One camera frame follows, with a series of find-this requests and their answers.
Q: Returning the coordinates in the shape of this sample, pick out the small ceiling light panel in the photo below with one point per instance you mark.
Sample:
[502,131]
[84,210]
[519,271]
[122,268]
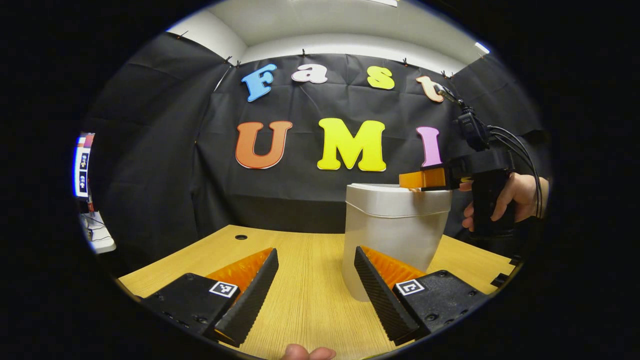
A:
[482,48]

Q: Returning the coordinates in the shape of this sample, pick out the wooden desktop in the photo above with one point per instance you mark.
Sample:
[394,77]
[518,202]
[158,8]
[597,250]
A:
[310,290]

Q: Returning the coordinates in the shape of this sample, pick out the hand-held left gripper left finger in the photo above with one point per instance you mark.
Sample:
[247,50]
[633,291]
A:
[252,300]

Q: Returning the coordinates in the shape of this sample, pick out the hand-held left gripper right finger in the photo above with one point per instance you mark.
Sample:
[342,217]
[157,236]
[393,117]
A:
[382,300]

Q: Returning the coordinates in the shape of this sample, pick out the large ceiling light panel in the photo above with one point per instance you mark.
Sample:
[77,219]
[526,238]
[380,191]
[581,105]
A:
[382,2]

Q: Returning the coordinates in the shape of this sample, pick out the black backdrop cloth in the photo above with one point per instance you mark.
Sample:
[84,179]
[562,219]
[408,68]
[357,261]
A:
[150,200]

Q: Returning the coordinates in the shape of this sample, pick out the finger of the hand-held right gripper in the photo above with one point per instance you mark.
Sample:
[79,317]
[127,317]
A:
[425,178]

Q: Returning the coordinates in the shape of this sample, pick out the black table edge bracket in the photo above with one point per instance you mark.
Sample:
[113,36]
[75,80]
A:
[499,280]

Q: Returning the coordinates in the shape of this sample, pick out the white side table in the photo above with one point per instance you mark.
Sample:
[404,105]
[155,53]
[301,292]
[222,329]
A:
[100,237]

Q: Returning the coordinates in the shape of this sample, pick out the white desktop garbage bin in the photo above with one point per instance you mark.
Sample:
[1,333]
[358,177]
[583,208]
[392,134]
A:
[395,235]

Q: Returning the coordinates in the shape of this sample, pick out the computer monitor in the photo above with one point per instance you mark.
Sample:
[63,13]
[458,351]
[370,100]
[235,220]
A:
[83,167]

